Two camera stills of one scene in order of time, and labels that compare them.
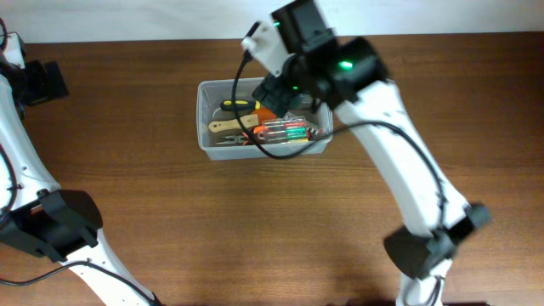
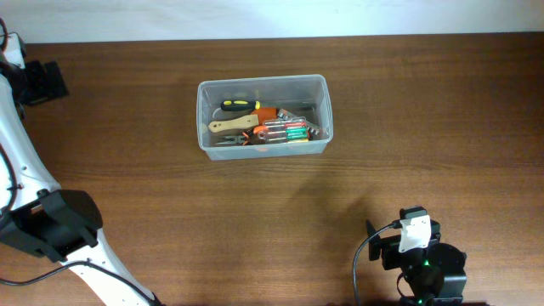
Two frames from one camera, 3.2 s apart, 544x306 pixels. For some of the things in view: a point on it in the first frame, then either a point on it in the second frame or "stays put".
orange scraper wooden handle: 259,116 stays put
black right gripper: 269,85 → 389,250
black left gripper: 47,87 stays put
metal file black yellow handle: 240,104 stays put
